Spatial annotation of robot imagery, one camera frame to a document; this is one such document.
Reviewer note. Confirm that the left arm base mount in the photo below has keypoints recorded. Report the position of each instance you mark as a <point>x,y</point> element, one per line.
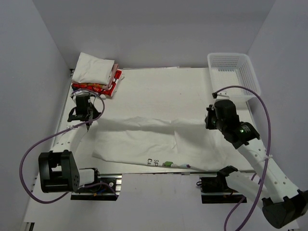
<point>108,190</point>

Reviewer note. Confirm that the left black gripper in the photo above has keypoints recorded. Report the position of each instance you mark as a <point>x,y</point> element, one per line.
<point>72,115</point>

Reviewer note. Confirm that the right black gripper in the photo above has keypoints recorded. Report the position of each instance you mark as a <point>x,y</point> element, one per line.
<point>208,120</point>

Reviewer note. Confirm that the red printed t shirt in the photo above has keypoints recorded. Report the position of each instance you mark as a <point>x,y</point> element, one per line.
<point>107,90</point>

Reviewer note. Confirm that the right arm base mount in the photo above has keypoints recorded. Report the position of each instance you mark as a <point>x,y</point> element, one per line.
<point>214,190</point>

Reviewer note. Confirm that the white plastic basket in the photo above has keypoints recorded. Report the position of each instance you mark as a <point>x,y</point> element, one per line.
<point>233,69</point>

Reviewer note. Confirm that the white t shirt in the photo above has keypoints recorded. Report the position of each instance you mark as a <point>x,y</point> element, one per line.
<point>180,143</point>
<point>90,69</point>

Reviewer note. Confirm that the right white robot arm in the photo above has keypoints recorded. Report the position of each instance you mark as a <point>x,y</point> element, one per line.
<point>281,201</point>

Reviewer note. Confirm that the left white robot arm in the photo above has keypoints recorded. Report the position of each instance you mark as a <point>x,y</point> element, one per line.
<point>58,170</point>

